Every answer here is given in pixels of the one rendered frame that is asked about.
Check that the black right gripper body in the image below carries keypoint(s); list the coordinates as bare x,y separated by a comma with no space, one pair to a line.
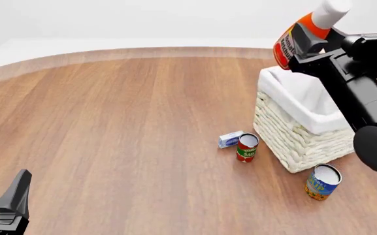
319,63

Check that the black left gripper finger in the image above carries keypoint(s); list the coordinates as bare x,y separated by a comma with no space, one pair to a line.
16,193

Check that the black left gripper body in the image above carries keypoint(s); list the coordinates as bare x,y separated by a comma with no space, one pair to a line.
2,226

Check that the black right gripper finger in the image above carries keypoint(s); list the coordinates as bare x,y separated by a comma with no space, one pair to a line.
305,40
336,36

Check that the red ketchup bottle white cap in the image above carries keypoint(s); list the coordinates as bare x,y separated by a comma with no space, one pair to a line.
328,9

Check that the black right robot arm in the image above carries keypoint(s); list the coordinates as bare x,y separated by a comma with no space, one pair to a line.
361,102

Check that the white cloth basket liner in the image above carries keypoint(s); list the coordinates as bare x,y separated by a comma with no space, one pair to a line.
289,93

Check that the white wicker basket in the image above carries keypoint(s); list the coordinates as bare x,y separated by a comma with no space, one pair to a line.
292,144

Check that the tomato sauce tin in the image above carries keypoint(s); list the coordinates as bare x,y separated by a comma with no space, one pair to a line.
247,149

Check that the small white blue box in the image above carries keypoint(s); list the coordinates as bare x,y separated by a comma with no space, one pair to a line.
229,140

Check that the blue soup tin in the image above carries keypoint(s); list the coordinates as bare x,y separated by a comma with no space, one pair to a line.
320,183

